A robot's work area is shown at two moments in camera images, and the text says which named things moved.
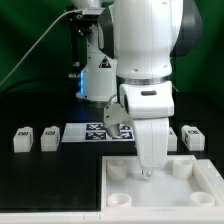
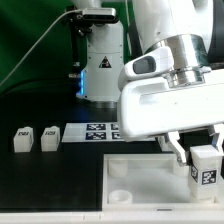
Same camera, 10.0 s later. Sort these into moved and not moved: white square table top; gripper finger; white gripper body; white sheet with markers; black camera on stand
Moved: white gripper body; gripper finger
Not moved: white square table top; white sheet with markers; black camera on stand
